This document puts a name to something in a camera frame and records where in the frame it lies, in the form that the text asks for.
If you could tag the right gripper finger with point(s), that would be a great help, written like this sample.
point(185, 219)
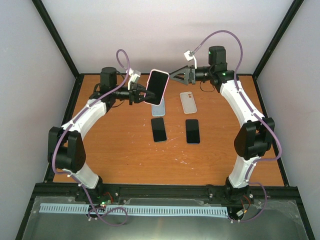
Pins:
point(179, 79)
point(180, 71)

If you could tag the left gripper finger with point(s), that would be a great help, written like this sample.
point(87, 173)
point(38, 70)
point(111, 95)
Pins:
point(147, 97)
point(140, 89)

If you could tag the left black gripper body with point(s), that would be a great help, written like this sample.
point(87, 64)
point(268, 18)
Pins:
point(133, 97)

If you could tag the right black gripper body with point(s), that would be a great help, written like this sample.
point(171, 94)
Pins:
point(191, 77)

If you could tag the white translucent phone case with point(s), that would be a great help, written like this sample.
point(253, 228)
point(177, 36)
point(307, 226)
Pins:
point(188, 102)

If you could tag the pink phone case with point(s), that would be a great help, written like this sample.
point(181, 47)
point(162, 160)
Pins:
point(166, 85)

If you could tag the light blue phone case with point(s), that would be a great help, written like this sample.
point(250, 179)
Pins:
point(158, 110)

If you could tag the blue phone black screen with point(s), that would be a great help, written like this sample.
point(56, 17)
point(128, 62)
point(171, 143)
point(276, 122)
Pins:
point(192, 131)

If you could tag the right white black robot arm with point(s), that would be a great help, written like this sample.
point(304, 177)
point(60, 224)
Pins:
point(254, 138)

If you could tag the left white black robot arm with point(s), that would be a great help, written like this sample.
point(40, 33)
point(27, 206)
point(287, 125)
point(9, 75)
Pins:
point(66, 151)

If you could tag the metal front plate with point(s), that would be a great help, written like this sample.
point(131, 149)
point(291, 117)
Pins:
point(271, 220)

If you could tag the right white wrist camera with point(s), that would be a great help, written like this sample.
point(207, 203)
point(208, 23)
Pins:
point(190, 56)

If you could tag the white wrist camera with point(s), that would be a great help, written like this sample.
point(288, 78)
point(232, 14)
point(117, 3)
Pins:
point(133, 77)
point(190, 56)

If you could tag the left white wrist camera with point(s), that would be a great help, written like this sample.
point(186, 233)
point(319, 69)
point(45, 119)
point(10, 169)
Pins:
point(133, 77)

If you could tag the left black frame post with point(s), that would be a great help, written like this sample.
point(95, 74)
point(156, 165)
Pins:
point(47, 20)

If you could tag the black frame post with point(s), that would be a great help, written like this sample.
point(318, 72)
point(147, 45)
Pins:
point(285, 23)
point(47, 20)

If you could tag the right black frame post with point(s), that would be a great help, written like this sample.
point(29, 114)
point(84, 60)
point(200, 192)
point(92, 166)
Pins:
point(285, 23)

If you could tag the light blue cable duct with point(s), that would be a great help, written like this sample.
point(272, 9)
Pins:
point(140, 210)

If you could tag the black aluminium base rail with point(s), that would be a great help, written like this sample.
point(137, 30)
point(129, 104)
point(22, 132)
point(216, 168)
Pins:
point(211, 194)

